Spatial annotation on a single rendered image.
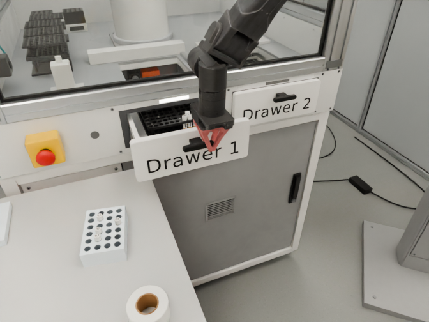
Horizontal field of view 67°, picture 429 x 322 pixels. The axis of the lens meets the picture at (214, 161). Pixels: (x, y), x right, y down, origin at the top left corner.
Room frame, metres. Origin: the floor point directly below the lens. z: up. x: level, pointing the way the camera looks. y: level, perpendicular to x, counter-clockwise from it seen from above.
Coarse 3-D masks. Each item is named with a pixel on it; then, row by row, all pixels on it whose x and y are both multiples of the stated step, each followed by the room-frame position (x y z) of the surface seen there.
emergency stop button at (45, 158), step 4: (40, 152) 0.60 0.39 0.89; (44, 152) 0.60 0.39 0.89; (48, 152) 0.61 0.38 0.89; (36, 156) 0.60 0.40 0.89; (40, 156) 0.60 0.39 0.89; (44, 156) 0.60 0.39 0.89; (48, 156) 0.60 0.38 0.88; (52, 156) 0.61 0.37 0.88; (36, 160) 0.60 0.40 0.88; (40, 160) 0.60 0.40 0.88; (44, 160) 0.60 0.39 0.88; (48, 160) 0.60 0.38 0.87; (52, 160) 0.61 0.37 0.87; (40, 164) 0.60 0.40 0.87; (44, 164) 0.60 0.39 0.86; (48, 164) 0.60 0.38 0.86
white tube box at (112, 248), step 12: (108, 216) 0.50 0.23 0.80; (120, 216) 0.50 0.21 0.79; (84, 228) 0.46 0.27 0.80; (108, 228) 0.46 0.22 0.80; (120, 228) 0.47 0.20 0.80; (84, 240) 0.43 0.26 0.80; (108, 240) 0.44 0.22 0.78; (120, 240) 0.43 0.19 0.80; (84, 252) 0.40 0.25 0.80; (96, 252) 0.40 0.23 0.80; (108, 252) 0.41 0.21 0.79; (120, 252) 0.41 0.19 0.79; (84, 264) 0.40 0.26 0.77; (96, 264) 0.40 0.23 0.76
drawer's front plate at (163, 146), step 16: (192, 128) 0.65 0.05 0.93; (240, 128) 0.69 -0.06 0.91; (144, 144) 0.60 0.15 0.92; (160, 144) 0.61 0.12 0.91; (176, 144) 0.62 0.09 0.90; (224, 144) 0.67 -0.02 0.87; (240, 144) 0.69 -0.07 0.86; (144, 160) 0.60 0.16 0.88; (160, 160) 0.61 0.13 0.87; (176, 160) 0.62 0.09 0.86; (192, 160) 0.64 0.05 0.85; (208, 160) 0.65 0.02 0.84; (224, 160) 0.67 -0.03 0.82; (144, 176) 0.59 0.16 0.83; (160, 176) 0.61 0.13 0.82
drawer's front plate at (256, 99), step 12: (288, 84) 0.91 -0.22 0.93; (300, 84) 0.92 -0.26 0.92; (312, 84) 0.93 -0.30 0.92; (240, 96) 0.84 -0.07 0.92; (252, 96) 0.86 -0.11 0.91; (264, 96) 0.87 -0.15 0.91; (300, 96) 0.92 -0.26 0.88; (312, 96) 0.94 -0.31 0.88; (240, 108) 0.84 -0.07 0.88; (252, 108) 0.86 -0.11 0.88; (264, 108) 0.87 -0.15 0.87; (300, 108) 0.92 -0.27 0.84; (312, 108) 0.94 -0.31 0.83; (252, 120) 0.86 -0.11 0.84; (264, 120) 0.88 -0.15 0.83
